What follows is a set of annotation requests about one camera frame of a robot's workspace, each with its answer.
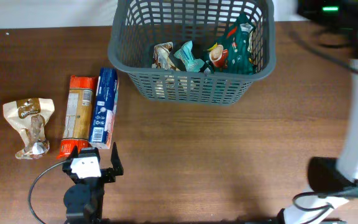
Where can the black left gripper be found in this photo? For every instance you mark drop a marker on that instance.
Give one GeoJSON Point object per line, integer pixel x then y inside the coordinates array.
{"type": "Point", "coordinates": [109, 174]}

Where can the blue rectangular box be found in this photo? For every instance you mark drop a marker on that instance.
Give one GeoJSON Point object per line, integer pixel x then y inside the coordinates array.
{"type": "Point", "coordinates": [102, 125]}

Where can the beige brown snack pouch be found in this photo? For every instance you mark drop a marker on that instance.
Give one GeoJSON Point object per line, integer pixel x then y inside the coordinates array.
{"type": "Point", "coordinates": [167, 86]}
{"type": "Point", "coordinates": [29, 117]}

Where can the light blue snack wrapper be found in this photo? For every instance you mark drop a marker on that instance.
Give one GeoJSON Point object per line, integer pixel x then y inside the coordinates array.
{"type": "Point", "coordinates": [185, 54]}

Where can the grey plastic basket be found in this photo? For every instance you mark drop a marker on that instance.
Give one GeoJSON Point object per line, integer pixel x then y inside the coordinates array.
{"type": "Point", "coordinates": [194, 51]}

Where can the green coffee mix bag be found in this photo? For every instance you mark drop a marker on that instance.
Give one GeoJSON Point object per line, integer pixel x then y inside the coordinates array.
{"type": "Point", "coordinates": [231, 53]}

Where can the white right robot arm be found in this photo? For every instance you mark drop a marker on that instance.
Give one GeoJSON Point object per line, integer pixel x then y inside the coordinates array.
{"type": "Point", "coordinates": [332, 182]}

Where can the orange biscuit package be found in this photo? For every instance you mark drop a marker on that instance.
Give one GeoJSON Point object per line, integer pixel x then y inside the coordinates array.
{"type": "Point", "coordinates": [79, 114]}

